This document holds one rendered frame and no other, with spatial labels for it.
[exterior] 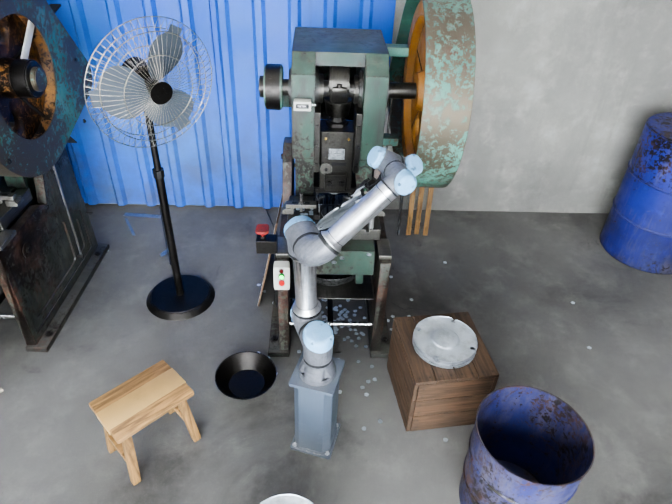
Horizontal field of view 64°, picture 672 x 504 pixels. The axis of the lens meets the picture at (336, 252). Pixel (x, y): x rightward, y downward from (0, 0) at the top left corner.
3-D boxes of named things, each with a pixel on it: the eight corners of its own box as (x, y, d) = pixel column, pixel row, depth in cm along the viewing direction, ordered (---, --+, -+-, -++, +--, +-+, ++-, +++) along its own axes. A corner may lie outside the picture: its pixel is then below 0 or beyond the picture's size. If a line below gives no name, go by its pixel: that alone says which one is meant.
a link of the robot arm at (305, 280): (299, 347, 216) (292, 237, 182) (289, 322, 227) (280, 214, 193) (327, 339, 219) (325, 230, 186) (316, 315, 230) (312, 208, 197)
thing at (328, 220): (379, 199, 238) (379, 197, 238) (371, 187, 210) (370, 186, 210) (324, 232, 242) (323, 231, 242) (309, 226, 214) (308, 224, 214)
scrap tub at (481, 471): (572, 552, 210) (615, 485, 181) (465, 552, 208) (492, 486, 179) (537, 454, 243) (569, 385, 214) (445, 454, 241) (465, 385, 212)
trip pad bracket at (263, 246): (278, 273, 257) (276, 239, 245) (257, 272, 257) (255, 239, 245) (278, 265, 262) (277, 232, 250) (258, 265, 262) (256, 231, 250)
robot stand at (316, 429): (329, 460, 237) (333, 394, 210) (289, 449, 241) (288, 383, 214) (340, 425, 251) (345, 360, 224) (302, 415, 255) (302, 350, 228)
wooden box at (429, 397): (483, 423, 255) (500, 374, 234) (406, 431, 250) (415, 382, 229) (456, 359, 287) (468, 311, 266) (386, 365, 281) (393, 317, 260)
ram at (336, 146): (351, 193, 247) (355, 133, 229) (318, 192, 246) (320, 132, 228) (350, 175, 261) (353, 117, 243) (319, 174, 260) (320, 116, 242)
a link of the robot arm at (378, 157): (387, 154, 176) (411, 165, 182) (373, 140, 184) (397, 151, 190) (375, 175, 179) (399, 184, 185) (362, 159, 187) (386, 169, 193)
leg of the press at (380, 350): (391, 358, 286) (411, 215, 232) (369, 357, 286) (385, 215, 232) (376, 253, 360) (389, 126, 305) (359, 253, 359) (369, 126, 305)
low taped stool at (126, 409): (174, 406, 257) (163, 358, 237) (203, 437, 244) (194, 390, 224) (105, 450, 237) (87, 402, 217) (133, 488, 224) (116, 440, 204)
